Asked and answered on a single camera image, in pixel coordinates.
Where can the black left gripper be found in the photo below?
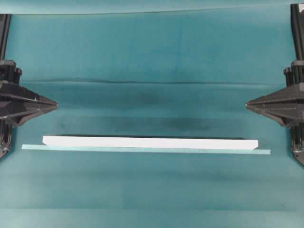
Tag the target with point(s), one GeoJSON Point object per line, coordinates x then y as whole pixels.
{"type": "Point", "coordinates": [13, 111]}

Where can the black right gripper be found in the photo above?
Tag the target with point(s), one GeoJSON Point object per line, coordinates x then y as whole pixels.
{"type": "Point", "coordinates": [291, 99]}

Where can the white wooden board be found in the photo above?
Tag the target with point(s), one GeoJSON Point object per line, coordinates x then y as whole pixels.
{"type": "Point", "coordinates": [143, 142]}

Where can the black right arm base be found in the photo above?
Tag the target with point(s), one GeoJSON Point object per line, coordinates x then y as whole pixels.
{"type": "Point", "coordinates": [297, 142]}

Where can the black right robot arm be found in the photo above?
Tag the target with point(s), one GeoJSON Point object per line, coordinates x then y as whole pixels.
{"type": "Point", "coordinates": [295, 73]}

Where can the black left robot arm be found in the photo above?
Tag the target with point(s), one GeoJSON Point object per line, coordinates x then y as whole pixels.
{"type": "Point", "coordinates": [9, 72]}

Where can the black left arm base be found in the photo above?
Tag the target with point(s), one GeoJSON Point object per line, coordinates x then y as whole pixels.
{"type": "Point", "coordinates": [5, 138]}

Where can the light teal tape strip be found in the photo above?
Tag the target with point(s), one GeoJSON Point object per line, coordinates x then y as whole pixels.
{"type": "Point", "coordinates": [144, 150]}

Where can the teal table cloth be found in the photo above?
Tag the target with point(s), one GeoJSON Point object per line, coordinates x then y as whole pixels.
{"type": "Point", "coordinates": [186, 73]}

